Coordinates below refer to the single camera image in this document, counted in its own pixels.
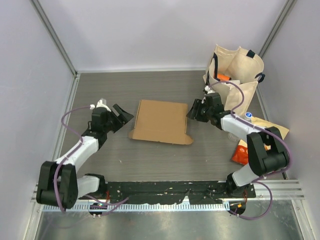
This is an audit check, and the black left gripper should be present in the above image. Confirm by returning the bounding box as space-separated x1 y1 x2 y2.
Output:
103 104 133 133

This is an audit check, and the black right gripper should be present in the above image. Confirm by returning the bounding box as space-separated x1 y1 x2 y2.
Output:
187 98 213 123

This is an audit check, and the brown cardboard box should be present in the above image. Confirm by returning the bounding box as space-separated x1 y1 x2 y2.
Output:
128 99 194 145

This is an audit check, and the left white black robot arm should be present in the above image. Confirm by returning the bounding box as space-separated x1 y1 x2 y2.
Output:
36 99 134 212

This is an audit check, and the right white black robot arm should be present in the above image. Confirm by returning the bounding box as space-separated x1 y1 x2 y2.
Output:
186 92 290 198

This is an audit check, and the white box in bag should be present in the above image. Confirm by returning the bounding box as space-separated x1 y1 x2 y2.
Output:
224 80 241 87

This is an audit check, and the clear plastic water bottle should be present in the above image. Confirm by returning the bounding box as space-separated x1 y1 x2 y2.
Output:
228 112 253 142

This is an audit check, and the orange item in bag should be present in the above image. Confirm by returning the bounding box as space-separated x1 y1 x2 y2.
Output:
216 73 232 81

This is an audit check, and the orange chips bag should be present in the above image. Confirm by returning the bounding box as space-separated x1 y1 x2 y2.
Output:
231 116 290 166

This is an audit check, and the beige canvas tote bag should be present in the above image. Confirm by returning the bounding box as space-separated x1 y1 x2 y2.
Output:
203 45 265 116

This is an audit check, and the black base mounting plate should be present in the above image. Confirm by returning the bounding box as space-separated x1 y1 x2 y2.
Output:
89 180 256 205

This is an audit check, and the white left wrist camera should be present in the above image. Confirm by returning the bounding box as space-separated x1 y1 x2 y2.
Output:
89 98 111 112

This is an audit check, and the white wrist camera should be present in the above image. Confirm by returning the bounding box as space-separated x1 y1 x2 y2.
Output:
203 85 216 97
89 98 111 112

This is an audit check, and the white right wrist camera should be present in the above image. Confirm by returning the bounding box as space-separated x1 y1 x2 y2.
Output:
203 85 216 97

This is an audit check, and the white slotted cable duct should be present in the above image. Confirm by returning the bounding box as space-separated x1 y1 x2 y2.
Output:
42 201 231 213

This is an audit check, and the aluminium frame rail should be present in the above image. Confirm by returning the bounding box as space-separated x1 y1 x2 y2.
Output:
31 180 306 203

